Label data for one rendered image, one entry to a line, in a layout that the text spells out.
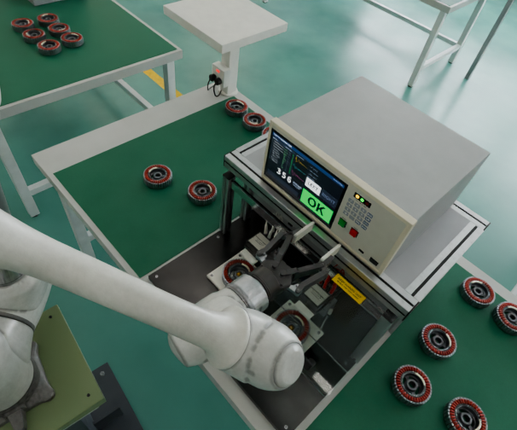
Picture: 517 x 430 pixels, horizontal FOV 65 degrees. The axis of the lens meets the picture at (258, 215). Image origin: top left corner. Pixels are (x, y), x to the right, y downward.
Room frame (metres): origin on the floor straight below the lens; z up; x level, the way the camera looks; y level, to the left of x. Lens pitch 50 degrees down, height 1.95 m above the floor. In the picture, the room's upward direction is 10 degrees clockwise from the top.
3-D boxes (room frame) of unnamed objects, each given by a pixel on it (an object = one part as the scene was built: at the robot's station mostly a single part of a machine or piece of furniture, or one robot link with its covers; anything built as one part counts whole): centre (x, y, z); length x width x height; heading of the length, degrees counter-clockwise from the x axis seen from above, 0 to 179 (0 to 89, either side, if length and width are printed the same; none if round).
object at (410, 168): (0.87, -0.28, 1.22); 0.44 x 0.39 x 0.20; 51
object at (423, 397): (0.45, -0.53, 0.77); 0.11 x 0.11 x 0.04
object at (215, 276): (0.70, 0.03, 0.78); 0.15 x 0.15 x 0.01; 51
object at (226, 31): (1.64, 0.27, 0.98); 0.37 x 0.35 x 0.46; 51
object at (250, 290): (0.42, -0.01, 1.18); 0.09 x 0.06 x 0.09; 51
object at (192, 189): (1.06, 0.23, 0.77); 0.11 x 0.11 x 0.04
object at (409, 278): (0.87, -0.27, 1.09); 0.68 x 0.44 x 0.05; 51
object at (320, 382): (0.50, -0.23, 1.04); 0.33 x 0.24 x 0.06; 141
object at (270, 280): (0.47, -0.05, 1.18); 0.09 x 0.08 x 0.07; 141
